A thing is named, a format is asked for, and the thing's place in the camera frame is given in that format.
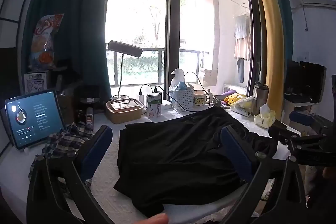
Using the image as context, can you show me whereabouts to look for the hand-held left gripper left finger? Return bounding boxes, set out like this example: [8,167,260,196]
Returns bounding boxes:
[26,124,113,224]

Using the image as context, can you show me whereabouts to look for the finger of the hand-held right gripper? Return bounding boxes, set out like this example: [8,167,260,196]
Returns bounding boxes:
[268,120,302,145]
[287,135,328,156]

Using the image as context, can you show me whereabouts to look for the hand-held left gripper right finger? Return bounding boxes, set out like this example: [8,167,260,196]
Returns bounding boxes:
[218,126,307,224]

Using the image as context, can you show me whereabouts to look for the black pants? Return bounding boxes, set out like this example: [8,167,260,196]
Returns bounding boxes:
[113,106,279,218]

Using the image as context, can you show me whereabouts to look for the person's right hand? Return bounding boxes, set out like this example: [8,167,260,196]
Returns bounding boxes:
[322,165,336,180]

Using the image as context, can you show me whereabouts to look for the person's left hand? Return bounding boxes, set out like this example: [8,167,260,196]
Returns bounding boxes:
[142,213,169,224]

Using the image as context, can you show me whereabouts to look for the yellow tissue pack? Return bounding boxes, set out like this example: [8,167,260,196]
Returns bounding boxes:
[253,104,276,128]

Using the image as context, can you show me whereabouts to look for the plaid cloth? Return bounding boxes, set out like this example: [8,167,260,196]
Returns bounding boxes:
[28,122,95,201]

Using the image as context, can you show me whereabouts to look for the small spray can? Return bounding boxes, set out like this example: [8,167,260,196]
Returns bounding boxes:
[86,108,94,131]

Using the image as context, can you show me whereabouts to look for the white quilted table cover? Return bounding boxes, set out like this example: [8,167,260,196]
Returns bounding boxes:
[0,106,297,224]

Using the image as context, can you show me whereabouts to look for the steel thermos bottle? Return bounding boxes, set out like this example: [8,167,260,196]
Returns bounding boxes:
[252,82,269,116]

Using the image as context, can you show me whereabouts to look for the white plastic bag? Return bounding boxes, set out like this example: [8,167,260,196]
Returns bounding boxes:
[229,95,256,117]

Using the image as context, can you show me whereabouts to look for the yellow bag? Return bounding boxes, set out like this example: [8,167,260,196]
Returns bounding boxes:
[223,93,248,106]

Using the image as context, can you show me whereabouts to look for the beige storage box with lid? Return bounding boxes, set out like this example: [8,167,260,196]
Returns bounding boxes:
[105,98,144,124]

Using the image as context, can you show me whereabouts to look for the brown cardboard box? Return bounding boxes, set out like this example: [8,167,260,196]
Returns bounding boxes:
[56,82,79,125]

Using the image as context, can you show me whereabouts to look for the purple cloth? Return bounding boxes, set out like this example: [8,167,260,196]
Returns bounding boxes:
[220,90,238,106]

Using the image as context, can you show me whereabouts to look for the black monitor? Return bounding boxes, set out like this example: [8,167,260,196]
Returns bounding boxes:
[284,60,327,104]

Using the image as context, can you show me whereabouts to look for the white mug with bear print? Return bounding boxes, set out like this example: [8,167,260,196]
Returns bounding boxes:
[193,90,212,109]

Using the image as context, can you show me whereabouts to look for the white tablet stand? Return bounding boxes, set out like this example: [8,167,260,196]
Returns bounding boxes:
[20,141,42,155]

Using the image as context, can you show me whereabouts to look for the tablet with lit screen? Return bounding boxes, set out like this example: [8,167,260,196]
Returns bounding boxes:
[5,90,67,150]

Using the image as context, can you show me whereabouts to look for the white plastic basket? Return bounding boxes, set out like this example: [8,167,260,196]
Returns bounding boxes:
[169,88,195,112]

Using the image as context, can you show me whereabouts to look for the green and white milk carton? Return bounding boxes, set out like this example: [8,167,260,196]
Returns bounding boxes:
[146,93,162,118]

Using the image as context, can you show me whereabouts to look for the white power strip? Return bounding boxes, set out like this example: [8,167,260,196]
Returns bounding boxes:
[138,99,174,112]

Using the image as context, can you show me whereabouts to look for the white box with bear print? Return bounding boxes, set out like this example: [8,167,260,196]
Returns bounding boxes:
[24,70,51,94]

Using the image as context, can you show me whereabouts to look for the white goose plush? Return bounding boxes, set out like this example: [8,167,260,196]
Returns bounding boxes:
[168,69,187,94]

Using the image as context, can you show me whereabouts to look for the hanging clothes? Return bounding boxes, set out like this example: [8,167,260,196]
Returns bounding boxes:
[234,13,253,84]

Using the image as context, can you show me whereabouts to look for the desk lamp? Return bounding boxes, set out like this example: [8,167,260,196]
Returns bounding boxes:
[107,40,143,102]

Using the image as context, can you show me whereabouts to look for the yellow curtain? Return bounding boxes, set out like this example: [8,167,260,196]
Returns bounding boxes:
[244,0,285,119]

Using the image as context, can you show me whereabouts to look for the colourful snack bag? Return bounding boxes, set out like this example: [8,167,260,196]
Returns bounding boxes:
[28,13,65,71]

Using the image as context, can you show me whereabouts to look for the white air conditioner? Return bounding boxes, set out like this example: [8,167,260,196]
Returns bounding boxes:
[301,0,336,7]

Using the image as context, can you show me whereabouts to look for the dark teal curtain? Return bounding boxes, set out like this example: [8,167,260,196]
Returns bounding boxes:
[21,0,117,98]

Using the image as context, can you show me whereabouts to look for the black cable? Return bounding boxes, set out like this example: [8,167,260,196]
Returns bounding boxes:
[139,71,210,112]

